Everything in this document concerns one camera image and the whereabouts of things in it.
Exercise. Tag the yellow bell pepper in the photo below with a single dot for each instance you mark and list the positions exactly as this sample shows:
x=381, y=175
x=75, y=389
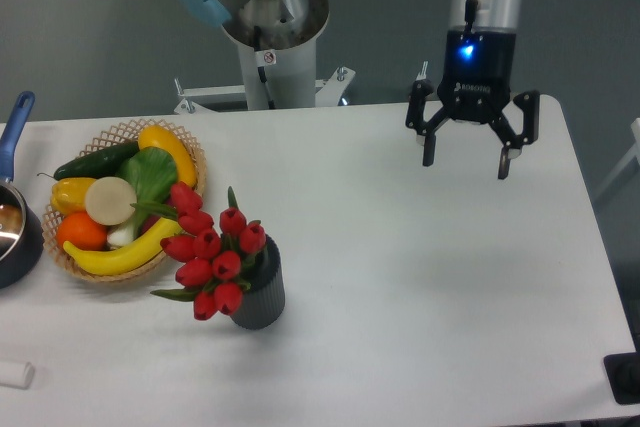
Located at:
x=68, y=195

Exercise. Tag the yellow squash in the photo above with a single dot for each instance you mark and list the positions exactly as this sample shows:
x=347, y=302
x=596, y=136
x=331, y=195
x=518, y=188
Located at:
x=160, y=137

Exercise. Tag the green cucumber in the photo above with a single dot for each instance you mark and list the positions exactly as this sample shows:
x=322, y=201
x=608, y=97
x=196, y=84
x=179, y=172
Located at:
x=97, y=164

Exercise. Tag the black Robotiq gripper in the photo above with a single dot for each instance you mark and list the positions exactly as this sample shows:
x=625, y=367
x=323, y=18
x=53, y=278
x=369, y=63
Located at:
x=475, y=85

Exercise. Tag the orange fruit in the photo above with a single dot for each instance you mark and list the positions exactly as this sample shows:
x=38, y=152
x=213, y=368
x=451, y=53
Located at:
x=82, y=231

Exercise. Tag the yellow banana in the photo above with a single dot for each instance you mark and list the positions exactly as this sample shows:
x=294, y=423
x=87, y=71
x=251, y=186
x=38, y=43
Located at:
x=125, y=259

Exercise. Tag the white frame at right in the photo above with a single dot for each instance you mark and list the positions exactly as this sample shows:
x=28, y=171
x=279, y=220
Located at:
x=622, y=172

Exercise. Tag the white cylinder object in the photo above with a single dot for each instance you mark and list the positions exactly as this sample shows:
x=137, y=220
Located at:
x=16, y=374

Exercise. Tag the purple eggplant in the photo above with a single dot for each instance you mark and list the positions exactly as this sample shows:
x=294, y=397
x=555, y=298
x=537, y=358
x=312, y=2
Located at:
x=152, y=219

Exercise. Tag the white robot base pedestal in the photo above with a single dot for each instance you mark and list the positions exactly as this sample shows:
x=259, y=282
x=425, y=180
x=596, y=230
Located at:
x=286, y=77

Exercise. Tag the dark blue saucepan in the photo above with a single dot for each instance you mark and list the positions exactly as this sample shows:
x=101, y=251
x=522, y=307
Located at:
x=21, y=232

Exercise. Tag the dark grey ribbed vase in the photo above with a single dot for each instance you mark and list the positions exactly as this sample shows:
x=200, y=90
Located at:
x=264, y=302

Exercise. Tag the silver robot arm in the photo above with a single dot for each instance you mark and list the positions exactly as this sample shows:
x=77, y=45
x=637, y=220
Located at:
x=276, y=41

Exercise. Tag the black device at edge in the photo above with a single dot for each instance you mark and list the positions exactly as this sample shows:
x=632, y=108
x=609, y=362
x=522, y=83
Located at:
x=623, y=375

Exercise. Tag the red tulip bouquet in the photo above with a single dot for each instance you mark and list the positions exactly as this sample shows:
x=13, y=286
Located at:
x=217, y=257

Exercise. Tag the white metal mounting frame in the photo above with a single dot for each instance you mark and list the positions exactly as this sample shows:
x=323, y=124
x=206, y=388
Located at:
x=328, y=92

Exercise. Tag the beige round disc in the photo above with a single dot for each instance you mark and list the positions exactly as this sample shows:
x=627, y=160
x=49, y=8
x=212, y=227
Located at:
x=109, y=201

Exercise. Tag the green bok choy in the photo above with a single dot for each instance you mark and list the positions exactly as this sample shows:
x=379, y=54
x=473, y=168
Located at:
x=151, y=172

